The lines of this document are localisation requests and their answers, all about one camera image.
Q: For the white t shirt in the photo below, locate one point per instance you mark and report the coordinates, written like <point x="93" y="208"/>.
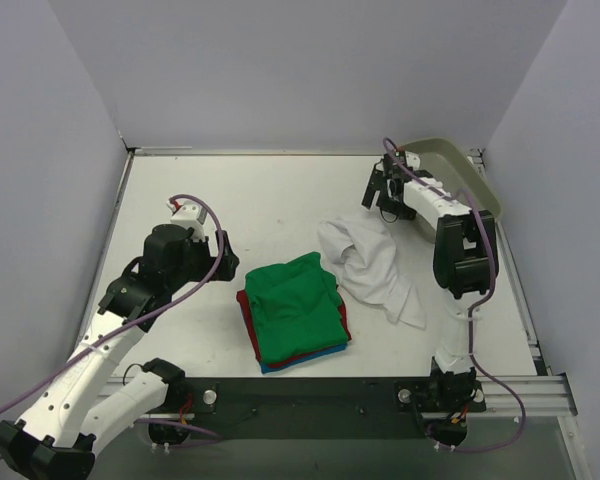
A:
<point x="363" y="256"/>

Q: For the aluminium rail profile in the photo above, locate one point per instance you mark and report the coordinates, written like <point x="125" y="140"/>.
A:
<point x="538" y="396"/>

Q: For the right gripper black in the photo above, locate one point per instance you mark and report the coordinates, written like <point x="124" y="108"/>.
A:
<point x="385" y="181"/>

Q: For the green t shirt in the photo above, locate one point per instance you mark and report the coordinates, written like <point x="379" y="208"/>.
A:
<point x="294" y="308"/>

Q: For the grey plastic tray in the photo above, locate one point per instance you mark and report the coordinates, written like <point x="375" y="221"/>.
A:
<point x="470" y="175"/>

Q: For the red t shirt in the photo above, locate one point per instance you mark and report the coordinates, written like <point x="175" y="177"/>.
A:
<point x="243" y="302"/>

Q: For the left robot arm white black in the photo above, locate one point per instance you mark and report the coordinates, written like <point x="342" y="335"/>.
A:
<point x="61" y="434"/>

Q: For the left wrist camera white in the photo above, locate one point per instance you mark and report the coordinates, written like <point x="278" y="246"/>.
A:
<point x="188" y="214"/>

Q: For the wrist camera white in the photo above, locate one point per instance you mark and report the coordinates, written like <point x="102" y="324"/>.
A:
<point x="411" y="160"/>
<point x="188" y="214"/>

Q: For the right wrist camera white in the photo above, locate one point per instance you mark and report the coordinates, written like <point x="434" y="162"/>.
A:
<point x="411" y="160"/>

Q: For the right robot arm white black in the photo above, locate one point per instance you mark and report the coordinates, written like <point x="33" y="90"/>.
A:
<point x="465" y="267"/>

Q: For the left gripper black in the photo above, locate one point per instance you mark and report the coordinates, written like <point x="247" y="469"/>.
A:
<point x="219" y="254"/>

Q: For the blue t shirt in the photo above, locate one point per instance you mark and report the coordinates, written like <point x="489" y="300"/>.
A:
<point x="300" y="359"/>

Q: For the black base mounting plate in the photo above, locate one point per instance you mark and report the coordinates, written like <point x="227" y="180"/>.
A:
<point x="341" y="408"/>

